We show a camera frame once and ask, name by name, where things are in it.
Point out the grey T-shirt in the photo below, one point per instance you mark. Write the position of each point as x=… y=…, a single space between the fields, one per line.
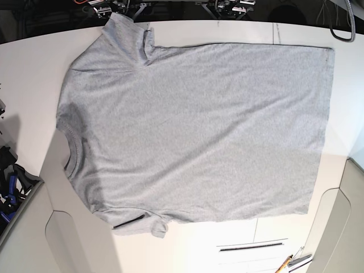
x=213 y=132

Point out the yellow pencil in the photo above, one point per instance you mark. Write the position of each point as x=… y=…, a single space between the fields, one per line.
x=284 y=264

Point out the blue and black tool pile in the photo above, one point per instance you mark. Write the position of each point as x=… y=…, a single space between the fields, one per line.
x=16 y=185

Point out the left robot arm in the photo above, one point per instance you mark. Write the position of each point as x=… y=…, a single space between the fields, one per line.
x=227 y=9

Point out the metal binder clip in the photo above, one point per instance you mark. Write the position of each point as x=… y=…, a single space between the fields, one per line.
x=301 y=260

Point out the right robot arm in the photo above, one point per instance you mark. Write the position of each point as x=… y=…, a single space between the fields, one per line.
x=103 y=9

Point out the white cable grommet plate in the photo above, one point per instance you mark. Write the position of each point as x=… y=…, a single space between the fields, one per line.
x=253 y=252

